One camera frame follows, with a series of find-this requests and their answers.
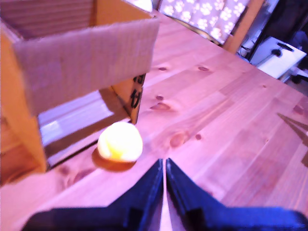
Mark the yellow and white footbag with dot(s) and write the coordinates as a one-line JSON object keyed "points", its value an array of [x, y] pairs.
{"points": [[120, 142]]}

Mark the cardboard dice tower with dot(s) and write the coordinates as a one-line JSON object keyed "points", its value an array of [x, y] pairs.
{"points": [[84, 60]]}

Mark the wooden chair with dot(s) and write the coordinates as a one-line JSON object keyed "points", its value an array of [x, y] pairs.
{"points": [[243, 31]]}

